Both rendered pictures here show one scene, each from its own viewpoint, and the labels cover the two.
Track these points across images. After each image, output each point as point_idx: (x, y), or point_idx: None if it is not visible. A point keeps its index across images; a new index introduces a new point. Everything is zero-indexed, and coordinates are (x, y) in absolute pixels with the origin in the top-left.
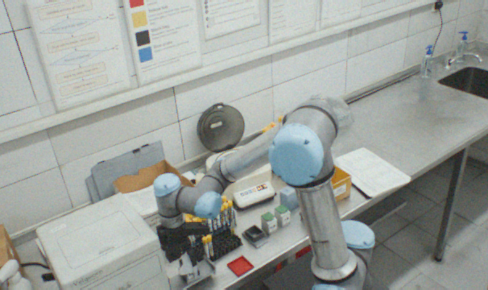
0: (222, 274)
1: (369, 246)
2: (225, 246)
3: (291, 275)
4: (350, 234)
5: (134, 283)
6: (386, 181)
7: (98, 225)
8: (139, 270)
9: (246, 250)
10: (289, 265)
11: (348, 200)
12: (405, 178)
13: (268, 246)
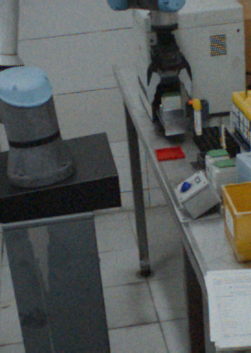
0: (168, 145)
1: None
2: (204, 142)
3: (92, 146)
4: (17, 72)
5: (142, 53)
6: (235, 306)
7: (191, 2)
8: (142, 41)
9: (193, 161)
10: (108, 146)
11: (225, 256)
12: (225, 338)
13: (186, 174)
